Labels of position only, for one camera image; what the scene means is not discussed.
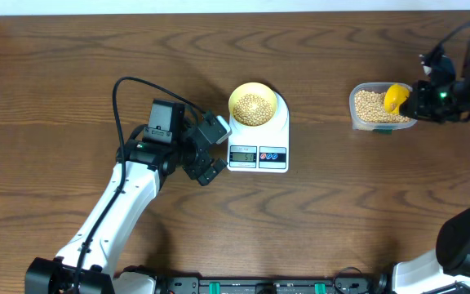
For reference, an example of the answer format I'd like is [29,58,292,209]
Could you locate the white digital kitchen scale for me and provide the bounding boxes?
[227,92,290,173]

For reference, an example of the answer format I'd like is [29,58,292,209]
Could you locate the yellow measuring scoop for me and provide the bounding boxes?
[384,83,410,114]

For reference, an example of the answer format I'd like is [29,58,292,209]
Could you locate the pale yellow bowl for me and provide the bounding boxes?
[228,82,278,121]

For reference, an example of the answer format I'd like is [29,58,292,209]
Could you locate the soybeans in container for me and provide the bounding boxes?
[354,90,410,123]

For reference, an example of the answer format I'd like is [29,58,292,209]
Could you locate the soybeans in bowl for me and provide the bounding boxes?
[233,94,274,127]

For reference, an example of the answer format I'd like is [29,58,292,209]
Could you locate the left black cable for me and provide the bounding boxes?
[71,76,207,294]

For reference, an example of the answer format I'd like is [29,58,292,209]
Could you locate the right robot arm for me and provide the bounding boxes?
[386,38,470,293]

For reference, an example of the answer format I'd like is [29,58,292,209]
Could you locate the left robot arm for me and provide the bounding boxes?
[24,112,232,293]

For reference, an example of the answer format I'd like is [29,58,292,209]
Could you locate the clear plastic container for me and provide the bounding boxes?
[349,82,416,131]

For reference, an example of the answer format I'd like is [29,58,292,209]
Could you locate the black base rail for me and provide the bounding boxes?
[112,275,391,294]

